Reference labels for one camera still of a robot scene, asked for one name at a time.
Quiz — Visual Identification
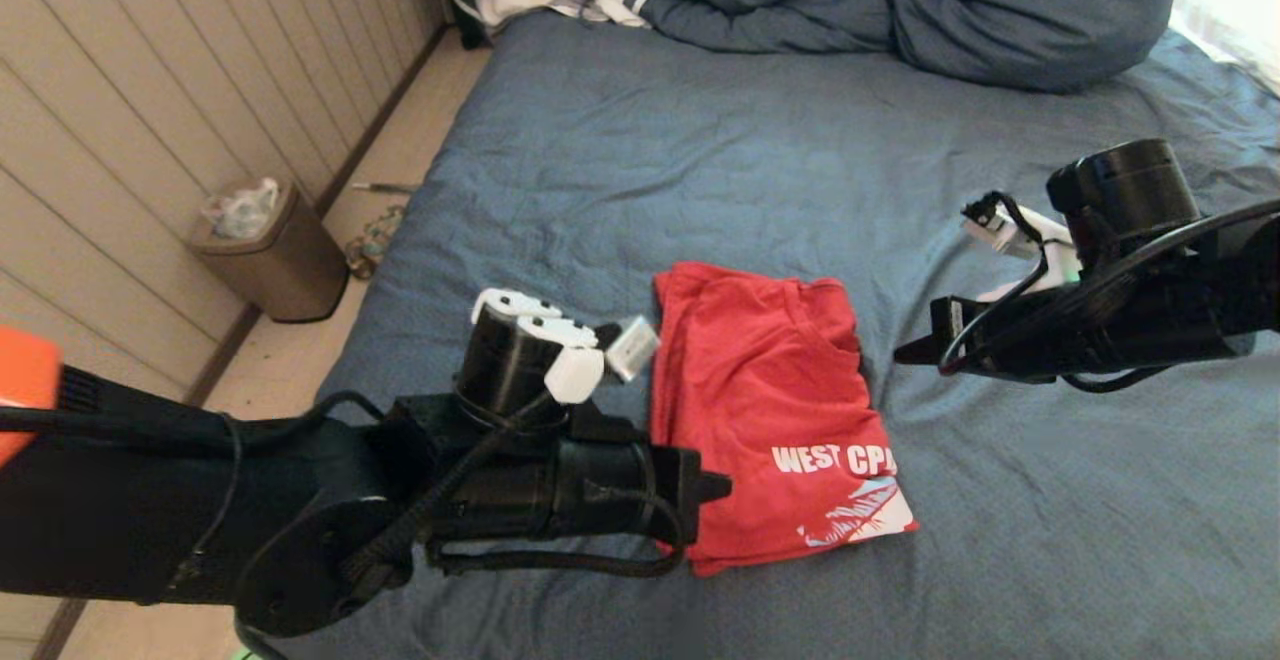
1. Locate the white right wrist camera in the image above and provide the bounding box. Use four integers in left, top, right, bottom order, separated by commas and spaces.
960, 190, 1083, 303

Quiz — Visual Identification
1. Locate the brown waste bin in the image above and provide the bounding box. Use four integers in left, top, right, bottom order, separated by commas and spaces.
188, 177, 350, 325

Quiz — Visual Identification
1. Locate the white pillow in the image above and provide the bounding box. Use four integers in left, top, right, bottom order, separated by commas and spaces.
1168, 0, 1280, 99

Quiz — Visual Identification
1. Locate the blue crumpled duvet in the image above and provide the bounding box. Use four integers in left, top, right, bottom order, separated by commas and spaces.
450, 0, 1189, 94

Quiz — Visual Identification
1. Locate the blue-grey bed sheet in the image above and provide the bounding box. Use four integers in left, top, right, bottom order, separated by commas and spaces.
232, 10, 1280, 660

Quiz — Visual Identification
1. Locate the clear plastic bin bag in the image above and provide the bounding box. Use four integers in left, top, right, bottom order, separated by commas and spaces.
200, 177, 282, 241

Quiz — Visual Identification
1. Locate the red t-shirt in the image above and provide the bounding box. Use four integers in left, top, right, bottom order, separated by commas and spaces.
650, 260, 920, 579

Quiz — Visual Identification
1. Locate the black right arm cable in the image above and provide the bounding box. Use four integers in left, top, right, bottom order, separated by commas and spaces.
935, 192, 1280, 394

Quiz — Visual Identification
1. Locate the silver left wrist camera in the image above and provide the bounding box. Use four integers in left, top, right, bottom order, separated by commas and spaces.
603, 315, 662, 384

